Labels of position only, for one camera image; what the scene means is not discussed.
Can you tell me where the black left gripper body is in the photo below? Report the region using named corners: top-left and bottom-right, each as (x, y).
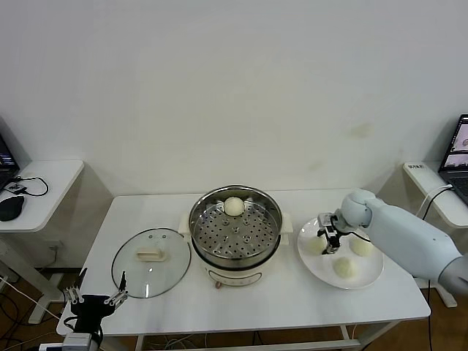
top-left (69, 295), bottom-right (124, 333)

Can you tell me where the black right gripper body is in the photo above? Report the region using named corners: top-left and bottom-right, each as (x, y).
top-left (325, 214), bottom-right (344, 237)

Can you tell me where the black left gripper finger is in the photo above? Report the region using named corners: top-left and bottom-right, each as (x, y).
top-left (104, 271), bottom-right (129, 306)
top-left (62, 268), bottom-right (88, 304)

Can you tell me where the white steamed baozi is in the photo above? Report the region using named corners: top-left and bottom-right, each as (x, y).
top-left (309, 237), bottom-right (327, 257)
top-left (350, 236), bottom-right (375, 257)
top-left (223, 196), bottom-right (245, 216)
top-left (334, 257), bottom-right (359, 280)

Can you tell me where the glass lid with cream handle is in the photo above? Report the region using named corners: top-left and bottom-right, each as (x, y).
top-left (110, 227), bottom-right (192, 300)

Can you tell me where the perforated steel steamer basket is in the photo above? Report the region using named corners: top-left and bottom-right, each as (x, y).
top-left (178, 185), bottom-right (294, 261)

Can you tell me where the round white plate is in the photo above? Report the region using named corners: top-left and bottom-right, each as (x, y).
top-left (296, 215), bottom-right (385, 290)

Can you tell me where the white side desk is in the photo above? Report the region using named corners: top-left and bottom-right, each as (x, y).
top-left (371, 160), bottom-right (468, 308)
top-left (0, 159), bottom-right (115, 325)

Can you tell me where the black computer mouse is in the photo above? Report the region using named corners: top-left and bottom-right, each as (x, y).
top-left (0, 195), bottom-right (26, 222)

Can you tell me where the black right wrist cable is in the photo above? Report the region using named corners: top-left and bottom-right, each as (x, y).
top-left (343, 226), bottom-right (372, 243)

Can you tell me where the white floor cable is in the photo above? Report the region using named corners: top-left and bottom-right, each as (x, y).
top-left (0, 276), bottom-right (63, 322)

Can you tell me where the black floor cable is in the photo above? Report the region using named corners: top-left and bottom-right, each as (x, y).
top-left (0, 292), bottom-right (34, 351)

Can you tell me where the white cable bundle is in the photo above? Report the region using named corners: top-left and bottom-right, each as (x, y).
top-left (160, 336), bottom-right (193, 351)

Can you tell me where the white charging cable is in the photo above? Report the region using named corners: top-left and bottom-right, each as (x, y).
top-left (418, 184), bottom-right (455, 222)

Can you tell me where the white table frame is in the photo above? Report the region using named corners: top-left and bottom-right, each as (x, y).
top-left (87, 321), bottom-right (403, 351)

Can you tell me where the black cable with adapter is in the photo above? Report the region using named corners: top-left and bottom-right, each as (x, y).
top-left (420, 186), bottom-right (456, 351)

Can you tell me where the thin black looped cable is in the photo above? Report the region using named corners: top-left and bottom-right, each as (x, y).
top-left (14, 176), bottom-right (49, 197)

